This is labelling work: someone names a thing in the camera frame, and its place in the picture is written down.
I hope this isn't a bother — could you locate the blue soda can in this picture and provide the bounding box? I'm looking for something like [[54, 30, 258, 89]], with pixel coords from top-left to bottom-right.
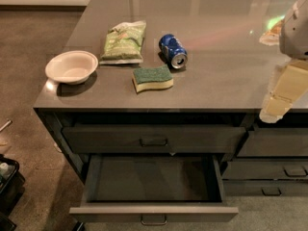
[[159, 34, 188, 69]]

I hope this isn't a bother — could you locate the metal rod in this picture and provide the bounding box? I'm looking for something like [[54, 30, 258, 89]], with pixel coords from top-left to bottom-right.
[[0, 119, 13, 133]]

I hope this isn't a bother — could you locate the black bin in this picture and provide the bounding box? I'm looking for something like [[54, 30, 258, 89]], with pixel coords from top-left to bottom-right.
[[0, 156, 25, 231]]

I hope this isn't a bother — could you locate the black object on floor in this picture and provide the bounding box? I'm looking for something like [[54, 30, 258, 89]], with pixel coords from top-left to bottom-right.
[[72, 222, 85, 231]]

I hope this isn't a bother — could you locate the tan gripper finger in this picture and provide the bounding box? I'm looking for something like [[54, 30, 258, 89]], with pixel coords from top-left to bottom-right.
[[259, 60, 308, 123]]

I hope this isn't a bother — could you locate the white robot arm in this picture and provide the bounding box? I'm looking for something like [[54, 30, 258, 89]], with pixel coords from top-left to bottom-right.
[[259, 0, 308, 123]]

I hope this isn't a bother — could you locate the green chip bag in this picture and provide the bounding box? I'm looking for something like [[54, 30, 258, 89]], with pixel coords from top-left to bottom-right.
[[99, 20, 146, 64]]

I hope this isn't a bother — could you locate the grey counter cabinet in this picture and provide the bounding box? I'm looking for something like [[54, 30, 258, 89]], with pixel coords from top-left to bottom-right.
[[33, 0, 308, 200]]

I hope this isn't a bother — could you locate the green yellow sponge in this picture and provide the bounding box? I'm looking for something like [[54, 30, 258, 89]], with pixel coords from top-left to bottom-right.
[[133, 64, 174, 93]]

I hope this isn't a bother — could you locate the white bowl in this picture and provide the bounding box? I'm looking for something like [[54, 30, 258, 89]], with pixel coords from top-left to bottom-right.
[[45, 51, 98, 85]]

